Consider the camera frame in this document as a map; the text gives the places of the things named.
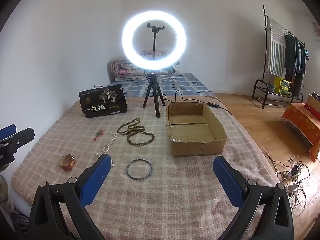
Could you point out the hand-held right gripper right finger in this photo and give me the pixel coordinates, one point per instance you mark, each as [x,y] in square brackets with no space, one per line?
[226,180]

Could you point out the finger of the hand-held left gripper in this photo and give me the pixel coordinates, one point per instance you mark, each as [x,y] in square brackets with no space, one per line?
[23,136]
[7,131]

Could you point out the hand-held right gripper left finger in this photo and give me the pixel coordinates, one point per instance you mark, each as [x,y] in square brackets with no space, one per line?
[98,177]

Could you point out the thin dark bangle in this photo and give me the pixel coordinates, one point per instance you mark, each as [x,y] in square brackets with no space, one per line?
[127,169]

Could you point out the amber red bangle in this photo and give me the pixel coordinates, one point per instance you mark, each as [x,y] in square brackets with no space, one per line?
[67,167]

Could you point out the cardboard box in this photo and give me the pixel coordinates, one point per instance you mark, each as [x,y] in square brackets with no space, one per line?
[195,135]

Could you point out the pink plaid blanket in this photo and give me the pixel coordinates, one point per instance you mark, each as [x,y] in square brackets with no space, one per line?
[150,205]

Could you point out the white power strip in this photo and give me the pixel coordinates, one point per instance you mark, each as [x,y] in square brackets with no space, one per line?
[291,187]

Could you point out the black charger plug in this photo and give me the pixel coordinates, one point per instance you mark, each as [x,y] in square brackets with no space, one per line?
[297,169]

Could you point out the black snack bag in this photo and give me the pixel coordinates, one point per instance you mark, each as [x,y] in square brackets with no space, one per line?
[102,105]

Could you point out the orange covered side table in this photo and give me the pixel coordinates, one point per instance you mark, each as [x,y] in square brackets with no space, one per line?
[300,122]

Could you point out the black clothes rack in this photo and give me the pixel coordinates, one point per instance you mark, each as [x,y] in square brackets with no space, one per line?
[260,90]

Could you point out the green pot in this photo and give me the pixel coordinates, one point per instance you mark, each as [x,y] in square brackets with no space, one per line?
[272,88]

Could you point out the black tripod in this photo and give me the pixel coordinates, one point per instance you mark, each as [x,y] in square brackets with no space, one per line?
[153,85]

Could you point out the folded floral quilt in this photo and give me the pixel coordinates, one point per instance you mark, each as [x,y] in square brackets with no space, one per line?
[125,70]

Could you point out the red and yellow box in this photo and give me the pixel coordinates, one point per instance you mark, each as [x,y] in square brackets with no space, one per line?
[312,105]

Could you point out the dark hanging clothes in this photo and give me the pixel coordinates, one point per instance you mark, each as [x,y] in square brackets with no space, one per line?
[295,60]

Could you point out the striped hanging cloth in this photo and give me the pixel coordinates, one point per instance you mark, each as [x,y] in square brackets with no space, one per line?
[275,50]

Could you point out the black phone holder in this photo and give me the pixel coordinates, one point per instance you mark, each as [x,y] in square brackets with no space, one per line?
[155,27]

